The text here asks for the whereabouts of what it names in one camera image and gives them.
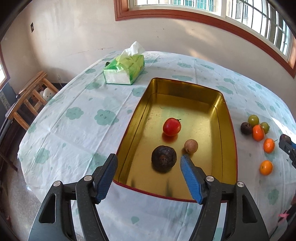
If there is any red tomato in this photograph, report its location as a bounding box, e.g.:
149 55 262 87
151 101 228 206
163 118 182 137

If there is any gold metal tin tray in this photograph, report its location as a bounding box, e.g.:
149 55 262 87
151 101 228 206
113 77 238 203

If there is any large wooden framed window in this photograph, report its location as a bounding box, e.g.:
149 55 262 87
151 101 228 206
114 0 296 78

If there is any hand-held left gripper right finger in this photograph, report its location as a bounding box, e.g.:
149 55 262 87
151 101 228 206
180 154 270 241

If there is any dark brown avocado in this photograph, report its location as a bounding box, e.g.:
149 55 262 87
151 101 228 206
151 145 177 173

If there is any white plush toy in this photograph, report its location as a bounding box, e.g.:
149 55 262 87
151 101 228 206
39 88 52 101

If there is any green tissue box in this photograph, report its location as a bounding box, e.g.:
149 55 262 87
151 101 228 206
103 41 146 85

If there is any small wooden framed window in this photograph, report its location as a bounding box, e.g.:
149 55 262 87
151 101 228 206
0 44 11 91

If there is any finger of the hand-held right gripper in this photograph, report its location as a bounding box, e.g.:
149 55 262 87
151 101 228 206
279 134 296 168

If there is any small brown round fruit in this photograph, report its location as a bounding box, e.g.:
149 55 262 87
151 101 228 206
184 139 199 154

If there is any small orange mandarin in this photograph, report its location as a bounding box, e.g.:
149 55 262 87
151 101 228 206
263 138 275 153
260 160 273 176

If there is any orange-red small tomato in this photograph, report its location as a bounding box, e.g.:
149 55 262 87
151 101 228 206
252 125 265 142

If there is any wooden stool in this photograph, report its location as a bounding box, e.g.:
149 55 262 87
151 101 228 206
9 71 60 130

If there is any dark purple passion fruit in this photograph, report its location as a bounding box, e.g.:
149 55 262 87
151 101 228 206
240 122 253 135

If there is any dark furniture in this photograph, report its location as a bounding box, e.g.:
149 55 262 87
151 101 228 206
0 82 19 172

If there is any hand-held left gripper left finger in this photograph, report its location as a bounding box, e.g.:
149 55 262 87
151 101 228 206
28 153 119 241

